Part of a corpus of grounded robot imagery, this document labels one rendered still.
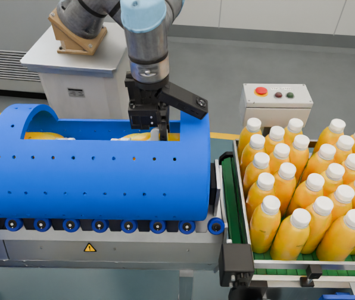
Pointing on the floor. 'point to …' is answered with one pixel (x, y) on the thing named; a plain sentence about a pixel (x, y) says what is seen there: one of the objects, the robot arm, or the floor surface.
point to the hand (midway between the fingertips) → (167, 145)
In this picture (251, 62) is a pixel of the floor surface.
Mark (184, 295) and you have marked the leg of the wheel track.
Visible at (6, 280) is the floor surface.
